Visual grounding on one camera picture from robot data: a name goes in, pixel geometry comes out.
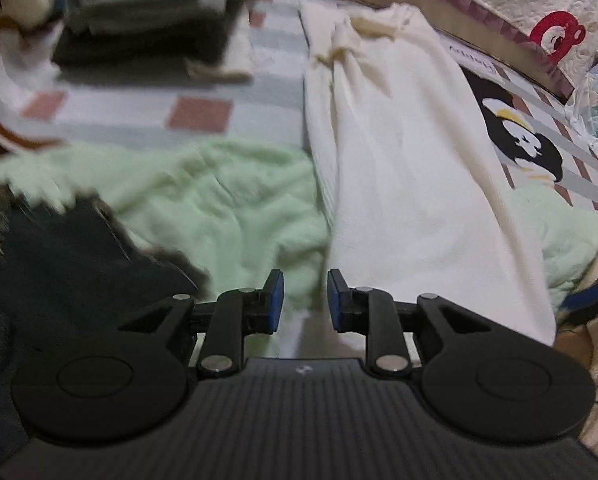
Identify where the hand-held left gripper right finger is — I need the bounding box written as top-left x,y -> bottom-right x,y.
327,268 -> 495,376

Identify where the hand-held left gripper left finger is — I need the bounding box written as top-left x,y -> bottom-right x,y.
116,269 -> 285,378

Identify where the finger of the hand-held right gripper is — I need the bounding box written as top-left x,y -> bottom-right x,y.
559,270 -> 598,328

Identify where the cream button-up shirt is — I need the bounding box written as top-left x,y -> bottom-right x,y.
299,2 -> 560,348

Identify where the stack of folded grey clothes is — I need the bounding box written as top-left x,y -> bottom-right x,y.
53,0 -> 256,82

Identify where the light green blanket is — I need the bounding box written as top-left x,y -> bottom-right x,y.
0,140 -> 598,358

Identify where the dark cloth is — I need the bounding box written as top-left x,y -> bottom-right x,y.
0,185 -> 210,461

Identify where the checkered cartoon print sheet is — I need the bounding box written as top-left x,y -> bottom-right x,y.
0,0 -> 598,221

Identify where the wooden bed rail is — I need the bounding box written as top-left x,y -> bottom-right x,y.
256,0 -> 575,106

